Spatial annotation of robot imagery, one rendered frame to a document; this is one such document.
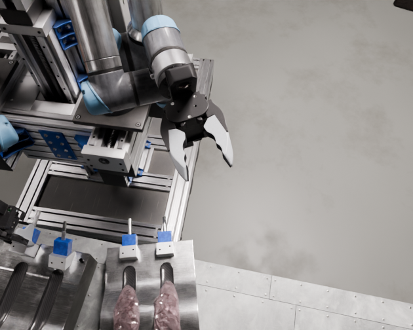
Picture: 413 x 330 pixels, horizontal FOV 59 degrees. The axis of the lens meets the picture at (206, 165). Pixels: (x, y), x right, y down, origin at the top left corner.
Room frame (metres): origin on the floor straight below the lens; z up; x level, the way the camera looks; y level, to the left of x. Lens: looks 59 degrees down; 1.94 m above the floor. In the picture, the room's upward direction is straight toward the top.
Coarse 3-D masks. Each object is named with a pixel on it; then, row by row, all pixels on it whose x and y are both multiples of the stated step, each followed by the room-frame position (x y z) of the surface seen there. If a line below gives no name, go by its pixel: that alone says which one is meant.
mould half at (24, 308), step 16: (0, 256) 0.31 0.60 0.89; (16, 256) 0.31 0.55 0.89; (48, 256) 0.31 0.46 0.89; (80, 256) 0.31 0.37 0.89; (0, 272) 0.27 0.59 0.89; (32, 272) 0.27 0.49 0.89; (48, 272) 0.27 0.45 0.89; (64, 272) 0.27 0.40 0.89; (80, 272) 0.27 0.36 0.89; (0, 288) 0.22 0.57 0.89; (32, 288) 0.22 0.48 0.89; (64, 288) 0.22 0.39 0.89; (80, 288) 0.23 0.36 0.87; (16, 304) 0.18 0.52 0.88; (32, 304) 0.18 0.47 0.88; (64, 304) 0.18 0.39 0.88; (80, 304) 0.19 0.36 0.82; (16, 320) 0.14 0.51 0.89; (48, 320) 0.14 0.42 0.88; (64, 320) 0.14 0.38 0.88
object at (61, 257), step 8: (64, 224) 0.38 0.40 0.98; (64, 232) 0.36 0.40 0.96; (56, 240) 0.34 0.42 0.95; (64, 240) 0.34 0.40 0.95; (72, 240) 0.35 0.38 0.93; (56, 248) 0.32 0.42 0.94; (64, 248) 0.32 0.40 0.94; (56, 256) 0.30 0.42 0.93; (64, 256) 0.30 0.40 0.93; (72, 256) 0.31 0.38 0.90; (56, 264) 0.28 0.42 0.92; (64, 264) 0.28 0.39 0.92
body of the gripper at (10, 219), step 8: (0, 200) 0.38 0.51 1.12; (0, 208) 0.37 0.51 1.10; (8, 208) 0.38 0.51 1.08; (16, 208) 0.38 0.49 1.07; (0, 216) 0.36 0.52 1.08; (8, 216) 0.36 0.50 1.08; (16, 216) 0.37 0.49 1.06; (0, 224) 0.34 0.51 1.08; (8, 224) 0.34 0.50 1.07; (16, 224) 0.36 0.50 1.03; (0, 232) 0.32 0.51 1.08; (8, 232) 0.32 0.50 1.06; (8, 240) 0.31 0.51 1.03
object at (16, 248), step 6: (36, 216) 0.42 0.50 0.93; (36, 222) 0.40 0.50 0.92; (24, 228) 0.38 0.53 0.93; (36, 234) 0.37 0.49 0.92; (36, 240) 0.35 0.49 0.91; (12, 246) 0.33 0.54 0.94; (18, 246) 0.32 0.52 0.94; (24, 246) 0.32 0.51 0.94; (36, 246) 0.34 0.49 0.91; (18, 252) 0.31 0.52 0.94; (24, 252) 0.31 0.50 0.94; (30, 252) 0.32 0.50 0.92; (36, 252) 0.32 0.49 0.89
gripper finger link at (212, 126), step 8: (208, 120) 0.36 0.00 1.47; (216, 120) 0.36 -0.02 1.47; (208, 128) 0.35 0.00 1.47; (216, 128) 0.35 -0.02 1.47; (208, 136) 0.34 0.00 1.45; (216, 136) 0.33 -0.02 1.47; (224, 136) 0.33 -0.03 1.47; (216, 144) 0.32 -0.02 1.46; (224, 144) 0.32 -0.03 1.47; (224, 152) 0.30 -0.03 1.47; (232, 152) 0.31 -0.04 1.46; (232, 160) 0.29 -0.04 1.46
